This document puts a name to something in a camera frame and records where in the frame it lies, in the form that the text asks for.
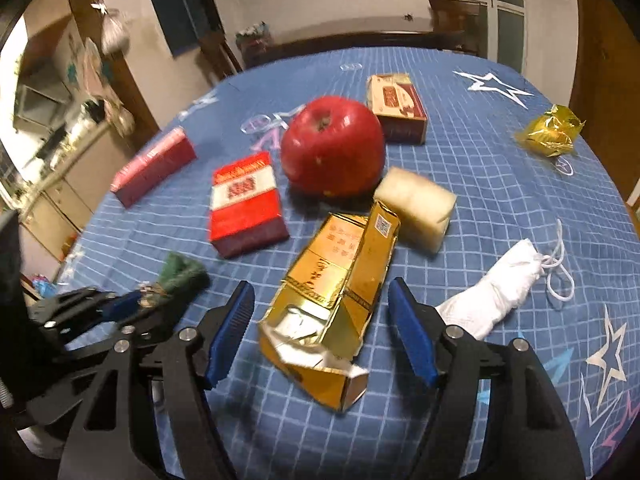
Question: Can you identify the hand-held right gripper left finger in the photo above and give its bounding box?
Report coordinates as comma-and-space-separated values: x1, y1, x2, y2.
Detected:
57, 280, 256, 480

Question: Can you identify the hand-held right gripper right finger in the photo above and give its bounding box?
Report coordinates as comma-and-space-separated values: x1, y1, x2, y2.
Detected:
387, 276, 586, 480

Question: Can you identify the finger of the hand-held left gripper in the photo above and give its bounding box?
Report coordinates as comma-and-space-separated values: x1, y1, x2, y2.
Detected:
27, 287, 144, 332
64, 304, 177, 362

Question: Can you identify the green scouring pad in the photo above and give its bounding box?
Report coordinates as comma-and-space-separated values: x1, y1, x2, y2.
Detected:
137, 252, 211, 307

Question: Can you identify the gold cardboard carton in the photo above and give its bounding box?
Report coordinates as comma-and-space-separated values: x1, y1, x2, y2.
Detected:
257, 199, 401, 414

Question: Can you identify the blue plastic bag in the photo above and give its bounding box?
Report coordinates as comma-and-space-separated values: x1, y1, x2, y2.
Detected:
31, 272, 62, 302

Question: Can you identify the white face mask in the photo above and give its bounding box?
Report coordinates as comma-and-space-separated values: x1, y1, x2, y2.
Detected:
434, 219, 577, 342

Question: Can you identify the pale sponge block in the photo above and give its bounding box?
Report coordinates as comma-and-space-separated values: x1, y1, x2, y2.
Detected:
373, 167, 458, 253

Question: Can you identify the beige kitchen cabinet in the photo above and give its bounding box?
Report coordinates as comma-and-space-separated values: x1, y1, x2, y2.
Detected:
19, 119, 127, 262

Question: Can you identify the red white cigarette box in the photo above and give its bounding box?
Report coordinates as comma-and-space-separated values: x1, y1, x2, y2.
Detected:
208, 152, 291, 260

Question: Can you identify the red pink cigarette box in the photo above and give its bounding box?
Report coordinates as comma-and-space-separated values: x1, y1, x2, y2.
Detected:
110, 127, 197, 209

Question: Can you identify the blue checked star tablecloth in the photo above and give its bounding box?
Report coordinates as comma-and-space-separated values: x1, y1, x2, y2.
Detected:
54, 47, 640, 480

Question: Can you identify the red apple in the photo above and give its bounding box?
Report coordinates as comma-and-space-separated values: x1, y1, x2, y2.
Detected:
280, 95, 386, 197

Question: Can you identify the cream red cigarette box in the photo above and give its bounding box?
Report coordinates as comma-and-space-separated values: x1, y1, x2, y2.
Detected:
366, 73, 429, 145

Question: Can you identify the crumpled yellow foil wrapper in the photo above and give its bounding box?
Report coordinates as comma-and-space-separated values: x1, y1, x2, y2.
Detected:
514, 103, 586, 158

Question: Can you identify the dark wooden chair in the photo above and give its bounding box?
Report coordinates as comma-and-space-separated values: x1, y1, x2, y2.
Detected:
197, 30, 244, 84

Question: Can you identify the white hanging bag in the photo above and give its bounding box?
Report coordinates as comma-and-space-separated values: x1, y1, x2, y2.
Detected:
99, 7, 132, 54

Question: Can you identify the long brown wooden desk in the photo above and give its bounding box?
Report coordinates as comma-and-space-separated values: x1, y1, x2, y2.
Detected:
257, 29, 482, 57

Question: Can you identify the dark window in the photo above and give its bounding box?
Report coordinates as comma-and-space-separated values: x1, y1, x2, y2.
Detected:
139, 0, 224, 59

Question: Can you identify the tall brown wooden chair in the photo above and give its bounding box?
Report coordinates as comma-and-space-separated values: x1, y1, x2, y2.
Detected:
426, 0, 482, 56

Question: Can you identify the frosted glass double door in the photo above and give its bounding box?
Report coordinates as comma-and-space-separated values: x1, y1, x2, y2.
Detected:
456, 0, 527, 74

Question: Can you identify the large brown wooden door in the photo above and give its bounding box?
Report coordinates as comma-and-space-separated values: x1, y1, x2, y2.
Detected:
571, 0, 640, 211

